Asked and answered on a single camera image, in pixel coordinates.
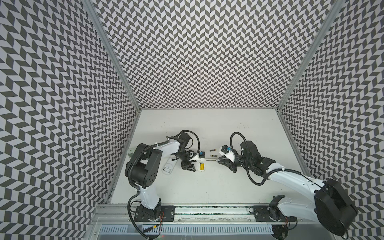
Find white remote green buttons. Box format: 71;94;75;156
194;162;206;172

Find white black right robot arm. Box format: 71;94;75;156
218;141;359;237

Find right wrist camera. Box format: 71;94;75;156
219;145;235;163

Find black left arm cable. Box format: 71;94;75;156
166;129;201;160

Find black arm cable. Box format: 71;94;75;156
229;131;301;186
166;129;201;160

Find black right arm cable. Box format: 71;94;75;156
229;131;301;186

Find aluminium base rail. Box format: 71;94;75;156
89;203;343;229

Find aluminium corner post left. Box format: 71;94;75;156
82;0;141;112

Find aluminium corner post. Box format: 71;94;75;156
277;0;346;113
82;0;141;112

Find aluminium corner post right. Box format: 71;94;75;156
277;0;346;113

